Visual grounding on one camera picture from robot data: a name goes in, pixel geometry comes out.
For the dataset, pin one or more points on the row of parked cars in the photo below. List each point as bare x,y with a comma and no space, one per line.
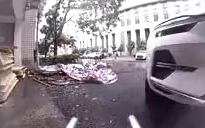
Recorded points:
93,54

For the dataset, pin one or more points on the patterned tarpaulin over rubble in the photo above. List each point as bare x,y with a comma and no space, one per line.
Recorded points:
86,71

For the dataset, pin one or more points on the grey asphalt road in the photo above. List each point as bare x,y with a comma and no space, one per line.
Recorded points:
110,96

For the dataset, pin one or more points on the white car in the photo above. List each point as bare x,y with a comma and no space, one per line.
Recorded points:
141,54
183,56

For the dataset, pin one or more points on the hedge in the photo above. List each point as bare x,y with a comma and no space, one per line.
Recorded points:
58,59

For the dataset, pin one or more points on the large pale building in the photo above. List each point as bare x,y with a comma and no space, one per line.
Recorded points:
136,23

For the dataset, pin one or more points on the tree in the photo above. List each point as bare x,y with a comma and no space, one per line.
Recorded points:
56,26

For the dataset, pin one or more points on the robot's own part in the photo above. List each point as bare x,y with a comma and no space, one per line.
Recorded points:
71,122
134,122

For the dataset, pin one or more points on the tiled building with pillar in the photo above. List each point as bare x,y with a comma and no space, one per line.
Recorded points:
13,26

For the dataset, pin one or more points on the stack of wooden boards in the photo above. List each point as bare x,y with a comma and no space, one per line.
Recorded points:
1,76

